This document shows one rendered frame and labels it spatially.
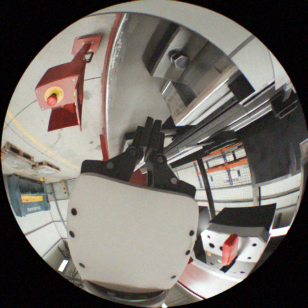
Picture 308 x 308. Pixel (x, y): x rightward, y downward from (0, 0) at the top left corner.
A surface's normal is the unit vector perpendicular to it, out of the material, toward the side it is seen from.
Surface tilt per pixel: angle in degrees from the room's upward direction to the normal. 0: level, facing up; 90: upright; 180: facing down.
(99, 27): 0
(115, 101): 0
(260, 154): 90
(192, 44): 0
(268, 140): 90
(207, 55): 90
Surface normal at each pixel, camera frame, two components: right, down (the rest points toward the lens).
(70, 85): 0.29, 0.94
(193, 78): -0.89, 0.20
